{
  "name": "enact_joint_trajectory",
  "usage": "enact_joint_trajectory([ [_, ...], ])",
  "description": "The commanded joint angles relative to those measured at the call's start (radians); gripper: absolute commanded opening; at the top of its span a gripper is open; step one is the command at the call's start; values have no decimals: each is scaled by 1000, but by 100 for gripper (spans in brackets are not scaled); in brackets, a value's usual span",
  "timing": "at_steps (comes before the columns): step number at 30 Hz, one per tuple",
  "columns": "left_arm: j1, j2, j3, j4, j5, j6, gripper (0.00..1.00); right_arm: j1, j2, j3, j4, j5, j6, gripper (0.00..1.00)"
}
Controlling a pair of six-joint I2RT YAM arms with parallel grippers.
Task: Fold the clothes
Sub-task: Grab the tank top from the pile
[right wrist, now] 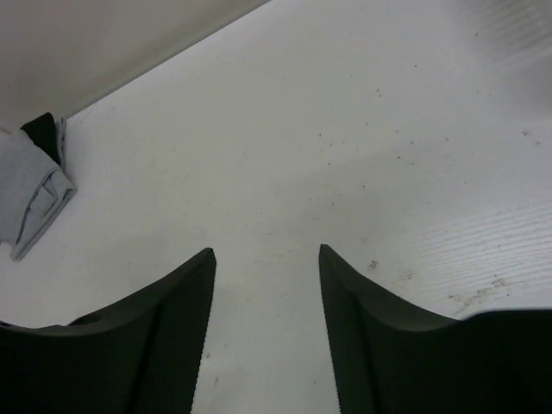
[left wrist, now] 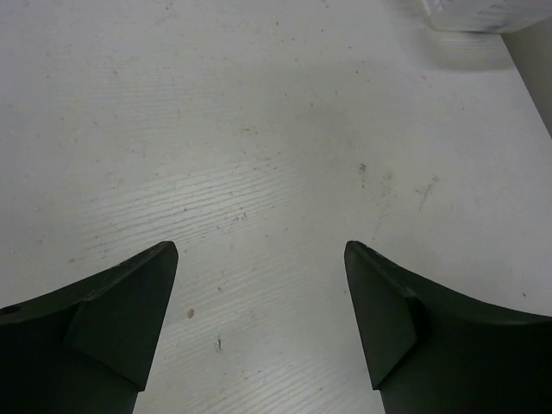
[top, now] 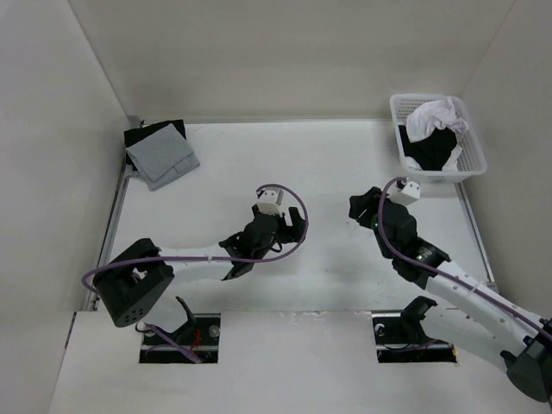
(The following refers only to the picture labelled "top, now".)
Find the white tank top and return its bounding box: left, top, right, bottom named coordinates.
left=405, top=97, right=469, bottom=143

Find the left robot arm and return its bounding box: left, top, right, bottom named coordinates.
left=92, top=204, right=308, bottom=328

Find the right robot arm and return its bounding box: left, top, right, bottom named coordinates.
left=348, top=182, right=551, bottom=403

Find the black tank top in basket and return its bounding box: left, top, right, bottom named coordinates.
left=398, top=125, right=462, bottom=172

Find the folded grey tank top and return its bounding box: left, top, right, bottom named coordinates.
left=124, top=120, right=200, bottom=191

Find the folded black tank top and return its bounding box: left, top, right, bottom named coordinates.
left=123, top=119, right=193, bottom=172

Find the white garment under black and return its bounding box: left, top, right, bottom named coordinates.
left=405, top=149, right=462, bottom=172

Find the white plastic basket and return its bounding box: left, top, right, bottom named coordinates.
left=389, top=93, right=487, bottom=184

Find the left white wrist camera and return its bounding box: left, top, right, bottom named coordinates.
left=256, top=187, right=284, bottom=216

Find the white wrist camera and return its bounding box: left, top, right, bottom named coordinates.
left=256, top=187, right=284, bottom=216
left=389, top=179, right=421, bottom=206

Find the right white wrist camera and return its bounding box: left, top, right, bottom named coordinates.
left=389, top=179, right=421, bottom=206

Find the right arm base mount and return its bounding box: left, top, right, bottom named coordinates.
left=372, top=297, right=457, bottom=363

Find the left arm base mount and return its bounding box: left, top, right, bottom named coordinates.
left=135, top=297, right=222, bottom=365

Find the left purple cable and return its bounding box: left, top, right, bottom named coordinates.
left=81, top=184, right=311, bottom=364

